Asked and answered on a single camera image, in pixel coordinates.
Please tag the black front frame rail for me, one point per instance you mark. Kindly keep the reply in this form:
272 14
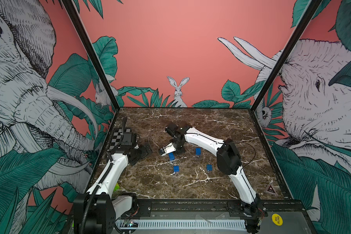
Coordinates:
235 208

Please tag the yellow round sticker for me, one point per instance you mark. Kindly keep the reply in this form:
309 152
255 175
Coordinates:
277 219

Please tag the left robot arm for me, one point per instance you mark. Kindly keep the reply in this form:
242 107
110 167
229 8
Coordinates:
95 212

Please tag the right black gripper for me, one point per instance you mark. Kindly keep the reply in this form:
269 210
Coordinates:
180 152

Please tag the rubiks cube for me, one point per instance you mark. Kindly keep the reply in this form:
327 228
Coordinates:
117 187

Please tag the warning triangle sticker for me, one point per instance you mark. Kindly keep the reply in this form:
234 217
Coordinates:
270 190

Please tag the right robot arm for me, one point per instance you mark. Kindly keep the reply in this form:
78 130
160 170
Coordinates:
227 156

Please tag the white slotted cable duct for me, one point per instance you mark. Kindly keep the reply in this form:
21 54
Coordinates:
188 224

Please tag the checkerboard calibration board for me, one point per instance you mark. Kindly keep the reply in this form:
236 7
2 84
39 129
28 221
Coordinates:
117 137

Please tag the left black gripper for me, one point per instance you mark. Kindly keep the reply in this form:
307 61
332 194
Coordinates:
144 153

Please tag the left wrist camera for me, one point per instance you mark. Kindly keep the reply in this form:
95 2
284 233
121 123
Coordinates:
128 139

